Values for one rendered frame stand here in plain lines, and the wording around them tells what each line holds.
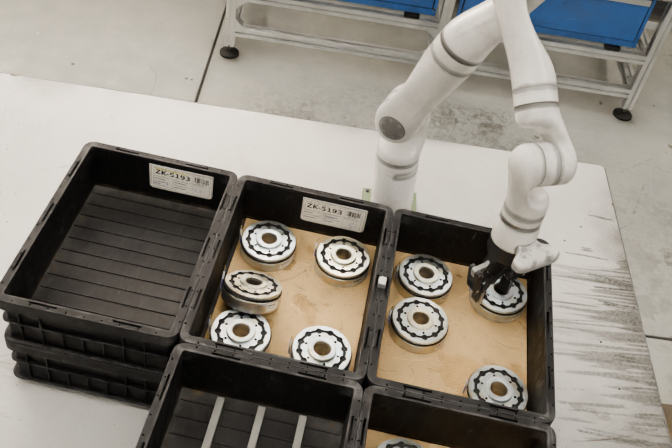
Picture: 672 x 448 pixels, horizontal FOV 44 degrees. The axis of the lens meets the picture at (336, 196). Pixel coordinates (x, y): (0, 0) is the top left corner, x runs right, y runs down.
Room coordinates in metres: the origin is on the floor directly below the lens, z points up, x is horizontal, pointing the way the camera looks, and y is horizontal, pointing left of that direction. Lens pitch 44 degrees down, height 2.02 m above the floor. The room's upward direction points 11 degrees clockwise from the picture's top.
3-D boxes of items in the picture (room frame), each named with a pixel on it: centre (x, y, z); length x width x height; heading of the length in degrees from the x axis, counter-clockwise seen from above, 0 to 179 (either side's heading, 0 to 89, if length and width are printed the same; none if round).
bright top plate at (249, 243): (1.07, 0.11, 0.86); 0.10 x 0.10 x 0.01
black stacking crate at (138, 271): (0.96, 0.34, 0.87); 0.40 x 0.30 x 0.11; 178
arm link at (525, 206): (1.03, -0.30, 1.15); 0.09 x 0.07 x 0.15; 111
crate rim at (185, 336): (0.95, 0.04, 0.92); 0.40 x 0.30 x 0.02; 178
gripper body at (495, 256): (1.03, -0.31, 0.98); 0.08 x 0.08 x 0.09
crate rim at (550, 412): (0.94, -0.26, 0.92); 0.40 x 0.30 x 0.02; 178
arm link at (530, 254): (1.02, -0.32, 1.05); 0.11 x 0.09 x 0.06; 36
